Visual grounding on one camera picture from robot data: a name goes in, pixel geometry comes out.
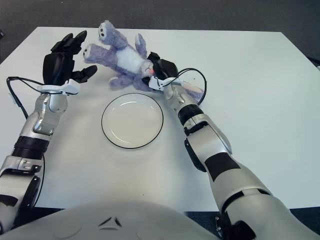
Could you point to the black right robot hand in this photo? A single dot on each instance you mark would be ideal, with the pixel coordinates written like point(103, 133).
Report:
point(166, 70)

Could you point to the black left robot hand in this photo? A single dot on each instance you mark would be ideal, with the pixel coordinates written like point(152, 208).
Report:
point(56, 66)

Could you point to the purple plush bunny doll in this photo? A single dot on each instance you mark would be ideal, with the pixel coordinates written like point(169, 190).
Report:
point(125, 58)

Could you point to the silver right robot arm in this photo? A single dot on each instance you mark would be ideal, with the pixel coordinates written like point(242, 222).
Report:
point(210, 142)

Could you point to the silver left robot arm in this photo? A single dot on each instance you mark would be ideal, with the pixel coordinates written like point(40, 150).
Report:
point(42, 120)

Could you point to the white plate with black rim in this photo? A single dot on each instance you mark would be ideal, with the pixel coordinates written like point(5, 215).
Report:
point(132, 122)

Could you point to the grey robot torso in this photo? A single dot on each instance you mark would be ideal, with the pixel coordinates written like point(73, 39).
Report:
point(125, 220)

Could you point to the black perforated bracket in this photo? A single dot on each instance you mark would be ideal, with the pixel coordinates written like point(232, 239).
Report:
point(221, 225)

